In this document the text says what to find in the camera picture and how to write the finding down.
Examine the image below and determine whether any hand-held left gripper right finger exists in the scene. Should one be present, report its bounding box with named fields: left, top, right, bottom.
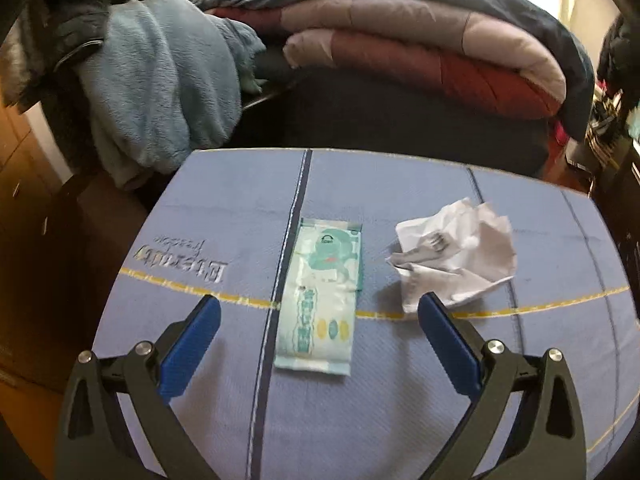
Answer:
left=417, top=291, right=588, bottom=480

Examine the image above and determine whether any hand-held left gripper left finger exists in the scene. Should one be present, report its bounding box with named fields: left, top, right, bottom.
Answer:
left=54, top=295, right=223, bottom=480

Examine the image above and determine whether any green wet wipes packet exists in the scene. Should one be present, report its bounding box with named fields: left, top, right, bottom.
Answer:
left=274, top=217, right=362, bottom=377

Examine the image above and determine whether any crumpled white paper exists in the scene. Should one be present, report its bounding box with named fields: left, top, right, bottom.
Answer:
left=386, top=197, right=517, bottom=313

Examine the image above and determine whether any blue tablecloth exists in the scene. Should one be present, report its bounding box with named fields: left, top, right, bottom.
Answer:
left=92, top=147, right=640, bottom=480

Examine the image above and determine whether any wooden cabinet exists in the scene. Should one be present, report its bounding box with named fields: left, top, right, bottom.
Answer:
left=0, top=105, right=101, bottom=396

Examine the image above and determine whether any dark blue bed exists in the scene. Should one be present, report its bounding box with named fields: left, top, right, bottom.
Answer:
left=235, top=67, right=566, bottom=181

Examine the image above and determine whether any dark wooden dresser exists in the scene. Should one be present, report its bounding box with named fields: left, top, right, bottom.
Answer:
left=590, top=140, right=640, bottom=266

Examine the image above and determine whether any light blue fleece blanket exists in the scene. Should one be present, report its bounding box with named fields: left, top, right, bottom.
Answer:
left=77, top=0, right=268, bottom=191

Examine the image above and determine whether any striped cloth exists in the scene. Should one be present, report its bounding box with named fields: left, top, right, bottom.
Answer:
left=586, top=92, right=627, bottom=163

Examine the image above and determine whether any folded pink and red quilt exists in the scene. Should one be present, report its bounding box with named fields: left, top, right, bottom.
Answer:
left=205, top=0, right=568, bottom=121

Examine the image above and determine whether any grey sweater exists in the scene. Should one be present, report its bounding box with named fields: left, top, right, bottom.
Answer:
left=0, top=0, right=201, bottom=106

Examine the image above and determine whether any hanging black jacket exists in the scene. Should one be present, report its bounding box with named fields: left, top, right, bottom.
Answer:
left=597, top=15, right=640, bottom=111

